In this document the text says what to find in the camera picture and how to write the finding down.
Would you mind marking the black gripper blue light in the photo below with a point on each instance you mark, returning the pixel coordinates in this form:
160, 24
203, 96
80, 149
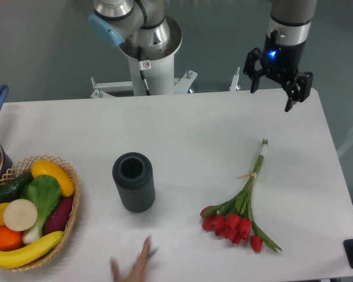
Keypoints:
280, 64

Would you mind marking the red tulip bouquet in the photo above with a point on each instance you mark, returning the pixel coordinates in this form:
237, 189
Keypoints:
234, 219

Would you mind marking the dark grey ribbed vase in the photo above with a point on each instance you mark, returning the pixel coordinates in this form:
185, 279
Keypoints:
134, 179

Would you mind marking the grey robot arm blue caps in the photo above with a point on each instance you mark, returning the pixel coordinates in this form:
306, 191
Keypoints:
291, 18

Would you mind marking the blurred human hand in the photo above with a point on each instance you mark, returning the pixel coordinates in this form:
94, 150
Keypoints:
137, 272

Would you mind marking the green bok choy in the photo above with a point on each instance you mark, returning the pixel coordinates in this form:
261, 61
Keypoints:
44, 192

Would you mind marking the purple sweet potato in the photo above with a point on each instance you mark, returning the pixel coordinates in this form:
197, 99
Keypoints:
60, 216

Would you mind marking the woven wicker basket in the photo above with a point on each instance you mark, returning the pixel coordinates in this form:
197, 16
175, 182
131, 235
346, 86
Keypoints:
25, 166

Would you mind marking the dark green cucumber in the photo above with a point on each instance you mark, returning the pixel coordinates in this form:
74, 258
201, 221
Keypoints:
13, 189

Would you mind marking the orange fruit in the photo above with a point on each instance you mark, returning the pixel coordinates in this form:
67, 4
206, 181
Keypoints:
9, 239

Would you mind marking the yellow banana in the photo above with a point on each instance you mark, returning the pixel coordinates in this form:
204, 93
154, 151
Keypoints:
30, 253

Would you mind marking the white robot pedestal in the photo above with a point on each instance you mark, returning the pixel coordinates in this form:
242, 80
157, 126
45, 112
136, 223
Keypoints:
150, 54

